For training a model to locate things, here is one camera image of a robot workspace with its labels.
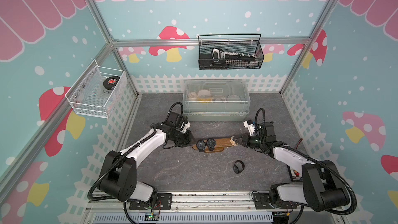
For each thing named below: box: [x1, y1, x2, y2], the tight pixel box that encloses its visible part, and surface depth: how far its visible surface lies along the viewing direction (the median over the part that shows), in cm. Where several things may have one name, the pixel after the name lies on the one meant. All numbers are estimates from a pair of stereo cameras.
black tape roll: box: [103, 75, 121, 90], surface depth 81 cm
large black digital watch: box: [206, 137, 217, 151], surface depth 86 cm
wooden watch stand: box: [191, 137, 234, 153], surface depth 87 cm
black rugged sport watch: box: [195, 139, 207, 153], surface depth 85 cm
